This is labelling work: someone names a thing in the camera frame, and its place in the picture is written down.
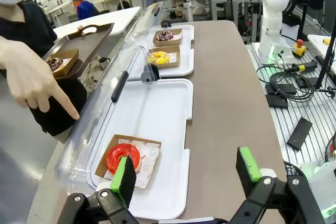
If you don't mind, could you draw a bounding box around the blue chair back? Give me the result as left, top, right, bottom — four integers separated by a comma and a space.
77, 0, 99, 21

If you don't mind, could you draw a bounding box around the flat black box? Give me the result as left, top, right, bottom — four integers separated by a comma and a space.
265, 83, 297, 96
298, 77, 320, 89
265, 94, 289, 109

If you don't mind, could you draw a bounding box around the yellow emergency stop button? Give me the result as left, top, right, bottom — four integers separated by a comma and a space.
291, 39, 308, 58

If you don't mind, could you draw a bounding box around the chocolate glazed donut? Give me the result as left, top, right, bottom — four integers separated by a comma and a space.
46, 57, 64, 72

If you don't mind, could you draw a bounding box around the clear hinged tray lid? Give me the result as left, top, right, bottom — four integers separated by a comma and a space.
119, 1, 171, 51
54, 45, 160, 190

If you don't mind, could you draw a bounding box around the beige cloth bundle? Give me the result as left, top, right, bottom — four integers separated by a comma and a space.
80, 55, 111, 93

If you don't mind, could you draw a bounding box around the yellow sprinkled donut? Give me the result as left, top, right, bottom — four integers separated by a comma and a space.
148, 50, 170, 65

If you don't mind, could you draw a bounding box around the black tripod pole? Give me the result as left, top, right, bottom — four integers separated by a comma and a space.
313, 19, 336, 91

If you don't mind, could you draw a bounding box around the red glazed donut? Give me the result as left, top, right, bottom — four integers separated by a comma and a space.
106, 143, 141, 175

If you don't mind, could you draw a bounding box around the white rectangular table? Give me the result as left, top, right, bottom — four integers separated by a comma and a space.
54, 6, 142, 36

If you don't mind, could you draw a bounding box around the brown cardboard donut box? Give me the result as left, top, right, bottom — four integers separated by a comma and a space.
94, 134, 162, 190
145, 45, 181, 69
152, 28, 183, 47
41, 48, 79, 78

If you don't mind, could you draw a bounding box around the dark brown serving tray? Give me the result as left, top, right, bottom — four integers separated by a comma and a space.
41, 22, 116, 78

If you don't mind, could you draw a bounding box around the person in black shirt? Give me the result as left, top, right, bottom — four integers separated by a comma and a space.
0, 0, 88, 137

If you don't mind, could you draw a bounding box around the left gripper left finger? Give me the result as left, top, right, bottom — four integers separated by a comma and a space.
56, 155, 140, 224

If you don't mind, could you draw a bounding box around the black coiled cable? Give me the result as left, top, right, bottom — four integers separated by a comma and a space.
256, 63, 316, 103

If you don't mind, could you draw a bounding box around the black and yellow handle device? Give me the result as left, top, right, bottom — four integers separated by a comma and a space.
290, 60, 318, 73

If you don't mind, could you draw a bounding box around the person's right hand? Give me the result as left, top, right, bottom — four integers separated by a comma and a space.
0, 35, 81, 121

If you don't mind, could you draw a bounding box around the long black slab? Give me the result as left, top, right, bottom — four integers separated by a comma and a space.
286, 117, 313, 152

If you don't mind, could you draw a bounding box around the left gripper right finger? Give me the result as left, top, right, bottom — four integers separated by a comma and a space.
229, 146, 326, 224

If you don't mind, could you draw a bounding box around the aluminium profile base plate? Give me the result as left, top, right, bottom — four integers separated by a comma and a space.
245, 42, 336, 172

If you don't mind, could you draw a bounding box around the white plastic display tray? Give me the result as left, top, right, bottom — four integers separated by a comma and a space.
86, 78, 194, 221
125, 24, 195, 77

